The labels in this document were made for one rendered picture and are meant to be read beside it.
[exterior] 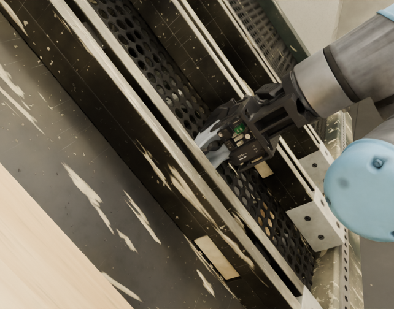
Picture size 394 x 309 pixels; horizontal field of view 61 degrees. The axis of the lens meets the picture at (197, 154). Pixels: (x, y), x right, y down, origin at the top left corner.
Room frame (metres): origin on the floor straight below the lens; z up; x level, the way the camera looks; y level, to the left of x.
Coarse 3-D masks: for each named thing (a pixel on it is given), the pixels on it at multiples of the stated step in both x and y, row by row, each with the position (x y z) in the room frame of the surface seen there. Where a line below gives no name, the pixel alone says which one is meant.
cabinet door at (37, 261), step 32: (0, 192) 0.24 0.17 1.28; (0, 224) 0.22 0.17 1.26; (32, 224) 0.23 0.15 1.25; (0, 256) 0.20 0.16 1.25; (32, 256) 0.21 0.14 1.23; (64, 256) 0.22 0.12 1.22; (0, 288) 0.18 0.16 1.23; (32, 288) 0.19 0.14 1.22; (64, 288) 0.20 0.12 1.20; (96, 288) 0.21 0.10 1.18
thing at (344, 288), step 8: (344, 120) 1.28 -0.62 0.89; (344, 128) 1.20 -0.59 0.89; (344, 136) 1.13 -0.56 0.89; (344, 144) 1.06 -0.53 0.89; (344, 232) 0.60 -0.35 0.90; (344, 240) 0.57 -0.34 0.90; (344, 248) 0.55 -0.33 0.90; (344, 256) 0.52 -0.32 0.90; (344, 264) 0.50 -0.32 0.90; (344, 272) 0.48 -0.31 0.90; (344, 280) 0.46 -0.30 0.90; (344, 288) 0.44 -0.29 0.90; (344, 296) 0.42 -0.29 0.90; (344, 304) 0.40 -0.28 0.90
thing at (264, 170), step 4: (256, 160) 0.60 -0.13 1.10; (260, 164) 0.60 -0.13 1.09; (264, 164) 0.60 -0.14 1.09; (256, 168) 0.60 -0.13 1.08; (260, 168) 0.60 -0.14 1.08; (264, 168) 0.60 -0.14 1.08; (268, 168) 0.59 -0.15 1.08; (260, 172) 0.60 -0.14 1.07; (264, 172) 0.60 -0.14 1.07; (268, 172) 0.59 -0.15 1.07; (272, 172) 0.59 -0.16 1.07; (264, 176) 0.60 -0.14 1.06
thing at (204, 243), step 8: (200, 240) 0.35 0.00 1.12; (208, 240) 0.34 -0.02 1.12; (200, 248) 0.35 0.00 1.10; (208, 248) 0.34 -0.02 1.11; (216, 248) 0.34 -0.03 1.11; (208, 256) 0.34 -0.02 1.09; (216, 256) 0.34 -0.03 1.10; (224, 256) 0.33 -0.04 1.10; (216, 264) 0.34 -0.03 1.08; (224, 264) 0.33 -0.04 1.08; (224, 272) 0.33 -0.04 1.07; (232, 272) 0.33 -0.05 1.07
